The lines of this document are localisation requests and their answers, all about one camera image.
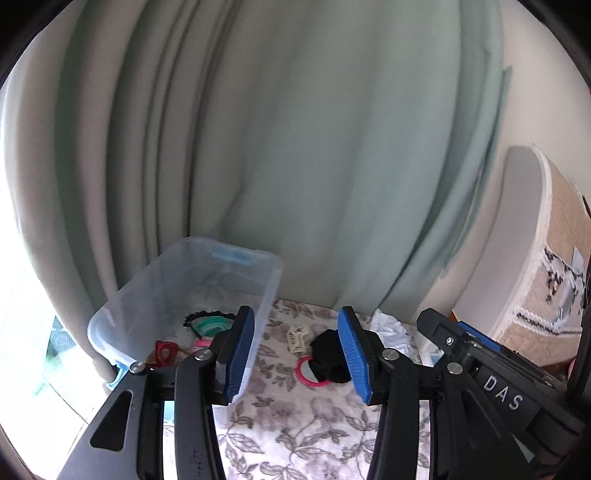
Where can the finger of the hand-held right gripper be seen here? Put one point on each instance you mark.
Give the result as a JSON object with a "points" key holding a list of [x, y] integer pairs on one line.
{"points": [[480, 339], [436, 327]]}

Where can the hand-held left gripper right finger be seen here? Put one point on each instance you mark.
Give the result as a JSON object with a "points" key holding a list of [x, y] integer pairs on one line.
{"points": [[353, 350]]}

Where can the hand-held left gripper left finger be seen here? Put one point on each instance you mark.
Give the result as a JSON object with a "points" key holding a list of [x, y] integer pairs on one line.
{"points": [[238, 350]]}

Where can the black cloth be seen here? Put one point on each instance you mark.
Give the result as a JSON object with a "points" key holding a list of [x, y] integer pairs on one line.
{"points": [[328, 355]]}

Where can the stack of teal bangles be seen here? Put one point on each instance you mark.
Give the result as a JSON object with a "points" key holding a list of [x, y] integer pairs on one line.
{"points": [[210, 325]]}

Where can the white paper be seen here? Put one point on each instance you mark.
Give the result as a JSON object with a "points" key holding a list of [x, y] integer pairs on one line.
{"points": [[392, 332]]}

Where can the stack of pink bangles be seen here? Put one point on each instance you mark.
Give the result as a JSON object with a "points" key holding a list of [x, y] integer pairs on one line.
{"points": [[318, 381]]}

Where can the black toothed headband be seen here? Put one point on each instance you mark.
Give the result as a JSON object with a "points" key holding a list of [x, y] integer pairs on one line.
{"points": [[191, 318]]}

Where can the red hair claw clip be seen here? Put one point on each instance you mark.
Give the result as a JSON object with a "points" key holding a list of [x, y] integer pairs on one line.
{"points": [[159, 355]]}

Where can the clear plastic storage box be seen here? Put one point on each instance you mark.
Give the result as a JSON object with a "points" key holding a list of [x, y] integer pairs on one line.
{"points": [[138, 295]]}

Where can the white plastic stand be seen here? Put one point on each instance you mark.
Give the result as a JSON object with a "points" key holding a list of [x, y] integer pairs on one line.
{"points": [[431, 355]]}

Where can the floral blanket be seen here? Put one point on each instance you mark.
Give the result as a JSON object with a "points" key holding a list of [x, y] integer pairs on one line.
{"points": [[300, 429]]}

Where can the beige quilted mattress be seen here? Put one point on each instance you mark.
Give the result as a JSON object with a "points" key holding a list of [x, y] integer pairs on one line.
{"points": [[563, 230]]}

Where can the green curtain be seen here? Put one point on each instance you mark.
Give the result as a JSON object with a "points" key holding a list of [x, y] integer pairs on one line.
{"points": [[323, 161]]}

